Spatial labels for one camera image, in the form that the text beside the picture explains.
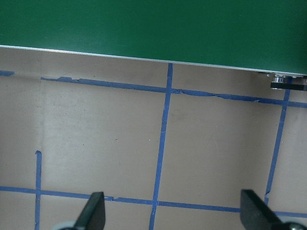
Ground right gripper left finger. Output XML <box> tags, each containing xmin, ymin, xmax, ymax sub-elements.
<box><xmin>73</xmin><ymin>192</ymin><xmax>106</xmax><ymax>230</ymax></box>

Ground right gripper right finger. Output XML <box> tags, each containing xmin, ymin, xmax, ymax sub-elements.
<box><xmin>240</xmin><ymin>189</ymin><xmax>288</xmax><ymax>230</ymax></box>

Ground green conveyor belt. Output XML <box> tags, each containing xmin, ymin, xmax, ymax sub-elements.
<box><xmin>0</xmin><ymin>0</ymin><xmax>307</xmax><ymax>74</ymax></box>

